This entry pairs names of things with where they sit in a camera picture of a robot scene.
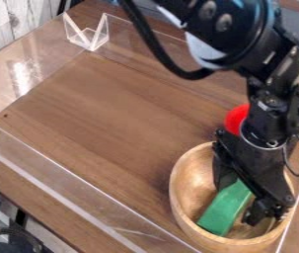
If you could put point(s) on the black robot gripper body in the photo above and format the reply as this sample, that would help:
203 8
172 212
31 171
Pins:
258 165

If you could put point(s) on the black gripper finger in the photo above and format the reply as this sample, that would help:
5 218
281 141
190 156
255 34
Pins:
224 173
263 207

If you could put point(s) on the green rectangular block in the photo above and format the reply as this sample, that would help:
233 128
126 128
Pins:
226 207

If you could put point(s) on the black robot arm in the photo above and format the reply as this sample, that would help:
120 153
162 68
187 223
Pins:
237 34

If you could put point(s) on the brown wooden bowl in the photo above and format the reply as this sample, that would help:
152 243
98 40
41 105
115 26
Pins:
191 192

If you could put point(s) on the red toy strawberry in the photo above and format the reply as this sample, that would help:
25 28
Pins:
234 118

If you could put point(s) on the black equipment lower left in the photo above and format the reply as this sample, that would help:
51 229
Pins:
16 240

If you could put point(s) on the clear acrylic corner bracket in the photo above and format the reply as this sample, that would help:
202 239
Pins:
87 38

